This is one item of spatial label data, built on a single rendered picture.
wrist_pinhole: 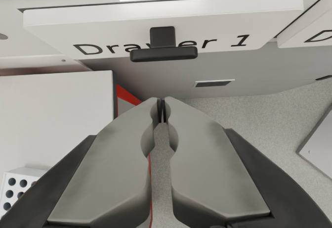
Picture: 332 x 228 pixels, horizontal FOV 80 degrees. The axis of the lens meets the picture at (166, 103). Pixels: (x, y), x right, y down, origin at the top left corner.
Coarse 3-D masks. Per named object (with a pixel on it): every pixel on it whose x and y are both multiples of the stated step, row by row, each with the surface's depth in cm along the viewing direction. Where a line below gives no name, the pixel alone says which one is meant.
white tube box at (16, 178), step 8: (24, 168) 35; (8, 176) 32; (16, 176) 32; (24, 176) 32; (32, 176) 32; (40, 176) 32; (8, 184) 32; (16, 184) 32; (24, 184) 33; (32, 184) 32; (0, 192) 31; (8, 192) 32; (16, 192) 32; (0, 200) 32; (8, 200) 32; (16, 200) 32; (0, 208) 32; (8, 208) 32; (0, 216) 31
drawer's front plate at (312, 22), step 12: (324, 0) 21; (312, 12) 23; (324, 12) 21; (300, 24) 25; (312, 24) 23; (324, 24) 23; (288, 36) 27; (300, 36) 26; (312, 36) 27; (324, 36) 27
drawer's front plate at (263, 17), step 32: (192, 0) 20; (224, 0) 20; (256, 0) 20; (288, 0) 20; (32, 32) 22; (64, 32) 22; (96, 32) 22; (128, 32) 23; (192, 32) 24; (224, 32) 24; (256, 32) 25
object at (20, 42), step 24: (0, 0) 19; (24, 0) 19; (48, 0) 19; (72, 0) 20; (96, 0) 20; (144, 0) 20; (168, 0) 20; (312, 0) 21; (0, 24) 23; (288, 24) 27; (0, 48) 30; (24, 48) 30; (48, 48) 31
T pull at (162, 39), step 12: (156, 36) 22; (168, 36) 22; (144, 48) 22; (156, 48) 21; (168, 48) 21; (180, 48) 21; (192, 48) 21; (132, 60) 22; (144, 60) 22; (156, 60) 22
